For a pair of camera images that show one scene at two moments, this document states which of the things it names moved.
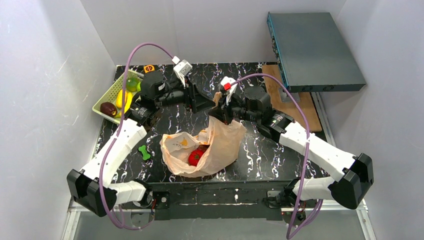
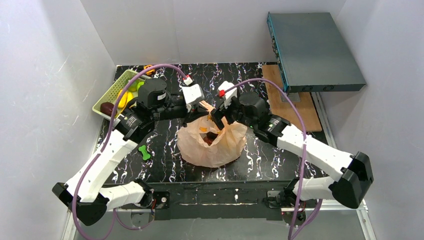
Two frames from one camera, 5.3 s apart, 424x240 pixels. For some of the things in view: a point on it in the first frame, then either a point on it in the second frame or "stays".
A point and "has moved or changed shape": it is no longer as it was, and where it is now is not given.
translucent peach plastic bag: [223, 139] has moved or changed shape
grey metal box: [312, 54] stays
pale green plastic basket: [109, 95] stays
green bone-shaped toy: [145, 154] stays
